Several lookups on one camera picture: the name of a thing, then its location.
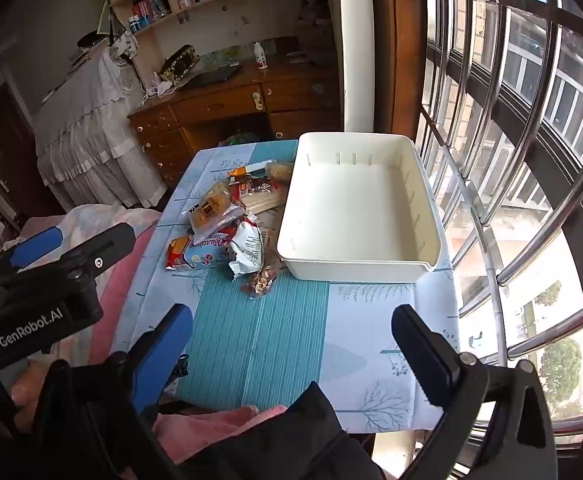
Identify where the white ruffled cloth cover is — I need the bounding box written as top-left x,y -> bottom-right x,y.
34,47 -> 169,211

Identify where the floral cloth bag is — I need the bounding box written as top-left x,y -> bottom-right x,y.
107,30 -> 139,66

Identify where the small black and red packet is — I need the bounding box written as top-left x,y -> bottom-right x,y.
231,177 -> 286,211

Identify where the green plastic bag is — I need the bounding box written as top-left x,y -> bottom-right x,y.
218,130 -> 272,147

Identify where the red white apple print packet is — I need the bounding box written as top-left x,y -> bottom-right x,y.
226,215 -> 265,279

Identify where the blue tree print tablecloth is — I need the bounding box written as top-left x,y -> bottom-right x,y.
108,137 -> 462,433

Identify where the maroon white chocolate pie packet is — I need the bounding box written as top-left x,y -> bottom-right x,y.
241,264 -> 281,298

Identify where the white column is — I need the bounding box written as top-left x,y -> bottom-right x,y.
336,0 -> 375,133

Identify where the blue red cookie packet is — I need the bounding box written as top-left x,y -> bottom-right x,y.
165,234 -> 237,273

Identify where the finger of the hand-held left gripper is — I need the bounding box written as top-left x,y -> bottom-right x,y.
0,226 -> 66,278
58,222 -> 137,281

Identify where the clear puffed snack packet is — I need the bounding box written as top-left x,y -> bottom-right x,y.
187,182 -> 244,233

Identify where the group of blue bottles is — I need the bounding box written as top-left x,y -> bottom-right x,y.
128,0 -> 172,33

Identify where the white plastic bin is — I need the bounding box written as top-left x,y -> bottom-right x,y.
275,131 -> 447,282

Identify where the pink cloth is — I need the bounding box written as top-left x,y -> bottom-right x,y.
151,402 -> 287,466

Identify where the wooden bookshelf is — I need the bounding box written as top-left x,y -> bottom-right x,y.
96,0 -> 342,68

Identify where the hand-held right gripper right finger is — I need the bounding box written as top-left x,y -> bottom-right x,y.
391,304 -> 558,480

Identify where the metal window grille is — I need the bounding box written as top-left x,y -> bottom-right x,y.
411,0 -> 583,451

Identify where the dark gold patterned box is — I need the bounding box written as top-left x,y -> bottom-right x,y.
157,45 -> 199,83

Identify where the black tray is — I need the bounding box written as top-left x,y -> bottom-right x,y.
186,62 -> 244,90

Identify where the wooden window frame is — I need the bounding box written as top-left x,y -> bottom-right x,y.
371,0 -> 429,141

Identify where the pink floral blanket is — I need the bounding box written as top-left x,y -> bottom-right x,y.
18,205 -> 167,361

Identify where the wooden desk with drawers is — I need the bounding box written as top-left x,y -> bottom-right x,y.
127,35 -> 345,186

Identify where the black jacket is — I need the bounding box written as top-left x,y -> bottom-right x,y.
156,380 -> 387,480

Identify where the dark wooden door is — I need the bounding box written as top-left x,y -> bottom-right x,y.
0,82 -> 67,241

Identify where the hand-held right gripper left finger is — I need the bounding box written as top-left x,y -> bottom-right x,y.
36,302 -> 194,480

